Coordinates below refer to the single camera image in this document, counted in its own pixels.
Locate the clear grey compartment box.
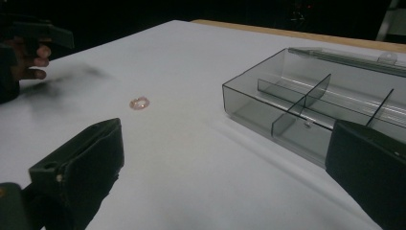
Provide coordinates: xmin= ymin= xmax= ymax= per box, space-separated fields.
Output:
xmin=221 ymin=46 xmax=406 ymax=170

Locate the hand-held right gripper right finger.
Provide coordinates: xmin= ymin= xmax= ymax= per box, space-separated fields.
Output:
xmin=325 ymin=119 xmax=406 ymax=230

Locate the metal stand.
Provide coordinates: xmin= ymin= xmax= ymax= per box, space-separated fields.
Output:
xmin=375 ymin=0 xmax=406 ymax=43

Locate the pink bead bracelet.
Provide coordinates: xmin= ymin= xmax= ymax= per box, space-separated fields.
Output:
xmin=128 ymin=96 xmax=151 ymax=111

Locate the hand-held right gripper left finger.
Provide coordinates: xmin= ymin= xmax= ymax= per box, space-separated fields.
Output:
xmin=28 ymin=117 xmax=125 ymax=230

